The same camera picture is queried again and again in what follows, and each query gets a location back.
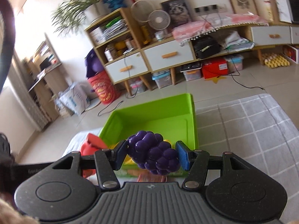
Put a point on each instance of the white paper bag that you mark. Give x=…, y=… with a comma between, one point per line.
x=73, y=98

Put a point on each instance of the black bag on shelf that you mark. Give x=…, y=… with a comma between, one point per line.
x=205, y=46

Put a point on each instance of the pink cloth on sideboard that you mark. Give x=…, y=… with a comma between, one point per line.
x=197, y=29

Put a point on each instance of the large pink pig toy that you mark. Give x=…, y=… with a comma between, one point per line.
x=92, y=144

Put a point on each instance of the small white desk fan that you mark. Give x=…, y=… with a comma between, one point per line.
x=159, y=21

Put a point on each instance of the white checked tablecloth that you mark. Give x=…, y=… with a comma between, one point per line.
x=257, y=129

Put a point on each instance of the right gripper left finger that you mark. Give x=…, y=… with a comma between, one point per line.
x=107, y=161

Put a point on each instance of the potted green plant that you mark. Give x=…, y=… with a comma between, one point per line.
x=70, y=15

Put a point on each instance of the green plastic storage box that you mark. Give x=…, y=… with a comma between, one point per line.
x=173, y=117

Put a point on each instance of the egg tray on floor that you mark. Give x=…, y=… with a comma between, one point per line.
x=274, y=60

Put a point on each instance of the red printed bucket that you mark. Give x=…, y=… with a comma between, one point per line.
x=104, y=88

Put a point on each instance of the framed cat picture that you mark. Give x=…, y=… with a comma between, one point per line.
x=179, y=11

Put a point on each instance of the purple toy grapes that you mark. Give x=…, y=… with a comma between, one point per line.
x=173, y=166

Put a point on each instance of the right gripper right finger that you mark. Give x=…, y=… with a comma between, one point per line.
x=195, y=162

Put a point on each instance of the wooden sideboard with drawers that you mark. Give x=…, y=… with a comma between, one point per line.
x=168, y=53

